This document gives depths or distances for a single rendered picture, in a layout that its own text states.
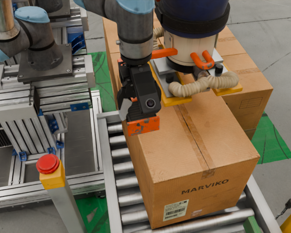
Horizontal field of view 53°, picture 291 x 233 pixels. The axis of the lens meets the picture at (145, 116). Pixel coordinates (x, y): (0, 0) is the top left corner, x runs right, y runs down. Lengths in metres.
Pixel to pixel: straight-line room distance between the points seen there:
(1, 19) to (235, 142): 0.91
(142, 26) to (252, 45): 2.91
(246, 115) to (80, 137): 1.18
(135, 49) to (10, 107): 0.81
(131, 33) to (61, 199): 0.71
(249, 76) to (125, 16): 1.59
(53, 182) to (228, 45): 1.75
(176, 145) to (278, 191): 1.28
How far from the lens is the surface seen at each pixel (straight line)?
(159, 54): 0.98
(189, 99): 0.99
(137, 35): 0.60
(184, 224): 1.36
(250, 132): 2.33
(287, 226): 1.45
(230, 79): 0.99
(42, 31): 1.23
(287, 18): 4.13
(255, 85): 2.03
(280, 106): 2.79
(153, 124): 0.75
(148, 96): 0.64
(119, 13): 0.58
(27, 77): 1.29
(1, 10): 1.06
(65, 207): 1.17
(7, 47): 1.16
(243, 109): 2.08
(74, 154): 2.00
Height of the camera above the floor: 1.81
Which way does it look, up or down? 48 degrees down
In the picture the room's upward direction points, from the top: straight up
